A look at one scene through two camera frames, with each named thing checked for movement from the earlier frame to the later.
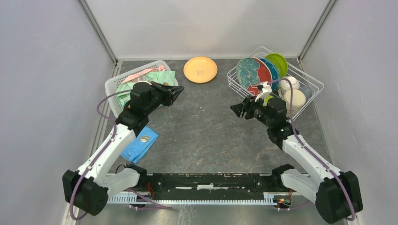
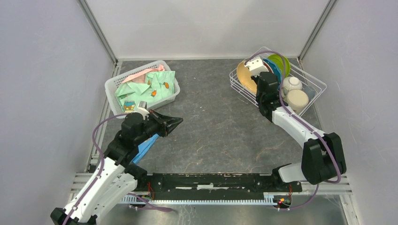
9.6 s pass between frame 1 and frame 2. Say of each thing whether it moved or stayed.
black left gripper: moved
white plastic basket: stayed
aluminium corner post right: stayed
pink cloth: stayed
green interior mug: stayed
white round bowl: stayed
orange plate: moved
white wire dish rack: stayed
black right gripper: moved
